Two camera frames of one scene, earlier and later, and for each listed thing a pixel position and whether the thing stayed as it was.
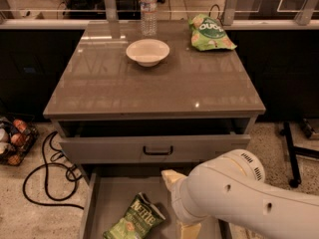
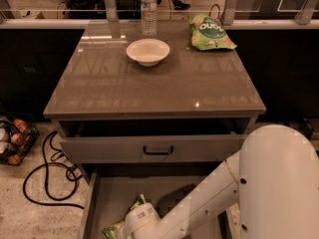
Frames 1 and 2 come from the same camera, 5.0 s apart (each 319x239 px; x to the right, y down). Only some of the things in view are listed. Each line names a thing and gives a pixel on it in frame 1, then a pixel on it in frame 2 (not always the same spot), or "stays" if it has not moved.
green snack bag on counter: [208, 33] stays
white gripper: [179, 198] → [136, 223]
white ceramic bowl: [148, 52] stays
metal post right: [231, 4] stays
